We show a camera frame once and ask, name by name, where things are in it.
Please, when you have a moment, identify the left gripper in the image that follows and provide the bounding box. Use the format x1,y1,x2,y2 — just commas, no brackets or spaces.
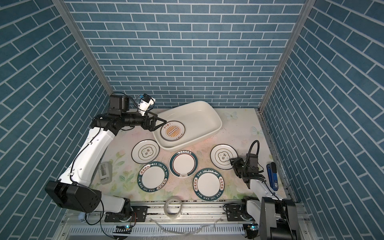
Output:
120,109,166,132

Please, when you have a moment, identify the orange sunburst plate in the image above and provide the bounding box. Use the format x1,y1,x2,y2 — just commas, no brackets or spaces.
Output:
160,121,186,142

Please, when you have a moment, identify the white cloud-pattern plate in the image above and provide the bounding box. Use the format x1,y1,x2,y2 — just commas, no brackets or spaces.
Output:
131,140,160,164
210,144,238,170

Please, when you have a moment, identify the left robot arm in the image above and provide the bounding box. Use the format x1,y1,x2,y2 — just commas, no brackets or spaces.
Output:
45,93,167,219

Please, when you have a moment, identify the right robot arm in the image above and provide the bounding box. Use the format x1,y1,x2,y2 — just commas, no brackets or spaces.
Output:
230,158,302,240

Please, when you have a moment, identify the white plastic bin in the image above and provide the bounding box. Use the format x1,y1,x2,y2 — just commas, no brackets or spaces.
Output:
153,101,223,152

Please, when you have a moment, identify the blue black stapler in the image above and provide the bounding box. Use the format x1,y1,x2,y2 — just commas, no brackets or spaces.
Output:
267,162,279,191

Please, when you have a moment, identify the green rimmed plate right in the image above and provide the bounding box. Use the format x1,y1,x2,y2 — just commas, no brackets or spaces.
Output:
193,168,225,201

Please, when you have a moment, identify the floral table mat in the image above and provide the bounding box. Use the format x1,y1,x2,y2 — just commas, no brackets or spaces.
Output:
91,109,273,202

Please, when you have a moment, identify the green red rimmed plate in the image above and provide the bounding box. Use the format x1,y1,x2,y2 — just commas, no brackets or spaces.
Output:
169,150,198,178

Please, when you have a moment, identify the green rimmed plate left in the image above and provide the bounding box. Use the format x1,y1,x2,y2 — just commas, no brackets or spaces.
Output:
137,162,169,193

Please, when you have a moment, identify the grey plastic device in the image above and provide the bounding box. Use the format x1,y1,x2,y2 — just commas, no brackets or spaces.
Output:
99,162,113,185

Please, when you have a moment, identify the clear tape roll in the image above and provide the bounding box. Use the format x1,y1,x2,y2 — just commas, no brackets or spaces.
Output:
164,196,183,220

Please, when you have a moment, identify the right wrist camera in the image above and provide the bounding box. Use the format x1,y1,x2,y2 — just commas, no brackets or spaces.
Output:
244,154,260,174

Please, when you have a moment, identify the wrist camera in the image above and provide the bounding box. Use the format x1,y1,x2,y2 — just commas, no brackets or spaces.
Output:
244,154,260,174
138,94,156,116

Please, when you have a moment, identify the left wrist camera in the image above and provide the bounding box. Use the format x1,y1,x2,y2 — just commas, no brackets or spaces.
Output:
138,94,156,116

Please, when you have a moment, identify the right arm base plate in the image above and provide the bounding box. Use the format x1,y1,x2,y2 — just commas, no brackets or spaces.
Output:
223,203,255,222

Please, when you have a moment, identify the aluminium rail frame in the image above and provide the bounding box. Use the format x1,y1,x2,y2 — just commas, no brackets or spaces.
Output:
56,200,316,240

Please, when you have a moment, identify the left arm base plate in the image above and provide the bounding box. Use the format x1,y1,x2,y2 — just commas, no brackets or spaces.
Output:
104,206,148,223

